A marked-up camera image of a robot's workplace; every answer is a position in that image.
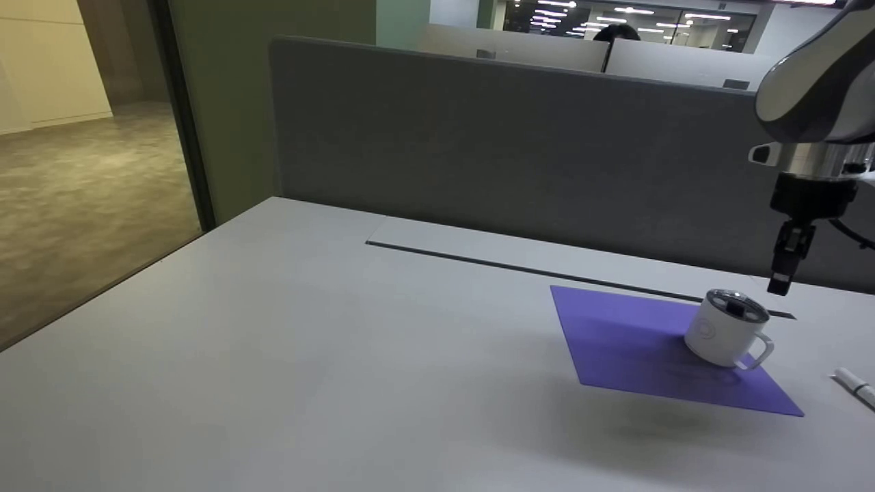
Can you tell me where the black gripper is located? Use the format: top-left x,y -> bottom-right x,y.
767,175 -> 856,295

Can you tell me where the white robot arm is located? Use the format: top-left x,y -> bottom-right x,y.
747,0 -> 875,295

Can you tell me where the white coffee mug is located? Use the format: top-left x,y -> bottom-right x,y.
684,289 -> 774,371

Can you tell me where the white marker pen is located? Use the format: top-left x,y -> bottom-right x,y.
834,368 -> 875,410

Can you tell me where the grey desk divider panel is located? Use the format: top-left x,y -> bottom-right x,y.
268,36 -> 875,295

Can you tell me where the purple mat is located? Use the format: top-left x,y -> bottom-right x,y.
547,283 -> 806,421

